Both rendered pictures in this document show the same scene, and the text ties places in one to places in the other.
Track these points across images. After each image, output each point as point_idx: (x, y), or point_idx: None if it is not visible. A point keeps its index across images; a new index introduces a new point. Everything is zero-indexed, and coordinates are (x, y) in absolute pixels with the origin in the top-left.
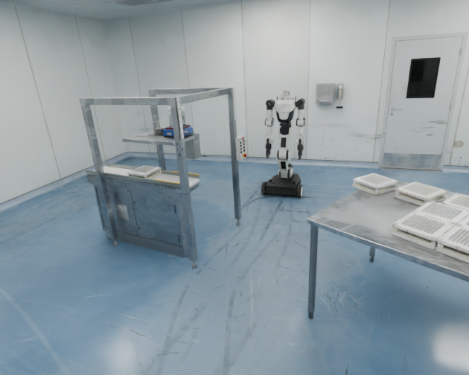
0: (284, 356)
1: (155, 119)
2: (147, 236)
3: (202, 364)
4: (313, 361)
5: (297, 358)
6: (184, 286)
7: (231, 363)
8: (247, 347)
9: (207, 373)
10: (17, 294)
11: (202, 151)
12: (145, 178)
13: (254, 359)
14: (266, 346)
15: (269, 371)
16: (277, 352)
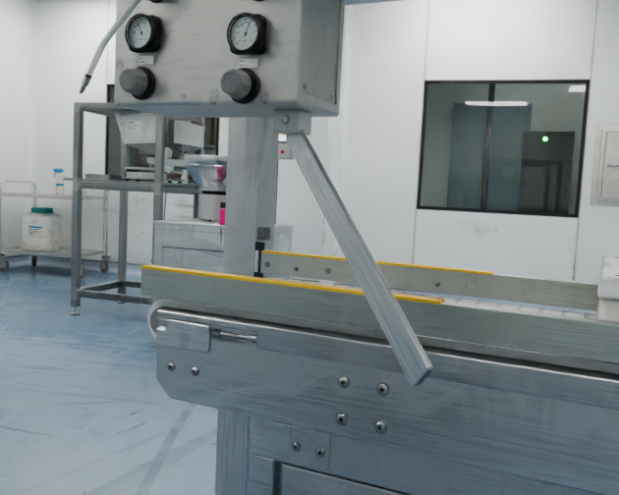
0: (35, 467)
1: None
2: None
3: (202, 466)
4: None
5: (12, 463)
6: None
7: (144, 465)
8: (103, 479)
9: (195, 458)
10: None
11: (99, 55)
12: (584, 282)
13: (96, 467)
14: (59, 479)
15: (79, 454)
16: (44, 471)
